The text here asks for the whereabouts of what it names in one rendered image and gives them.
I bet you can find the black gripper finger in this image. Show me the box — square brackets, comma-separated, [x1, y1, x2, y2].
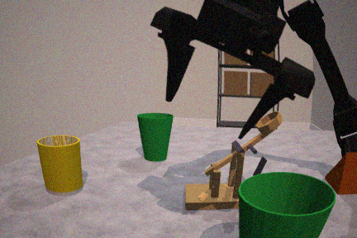
[158, 32, 195, 102]
[238, 83, 296, 140]

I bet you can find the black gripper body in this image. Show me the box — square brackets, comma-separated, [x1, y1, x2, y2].
[150, 0, 316, 98]

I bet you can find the yellow cup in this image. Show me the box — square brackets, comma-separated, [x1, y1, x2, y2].
[37, 135, 83, 197]

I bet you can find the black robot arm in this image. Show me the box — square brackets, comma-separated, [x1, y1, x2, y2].
[194, 0, 357, 157]

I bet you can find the green cup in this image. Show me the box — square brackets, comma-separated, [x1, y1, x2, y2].
[238, 172, 336, 238]
[137, 113, 174, 162]

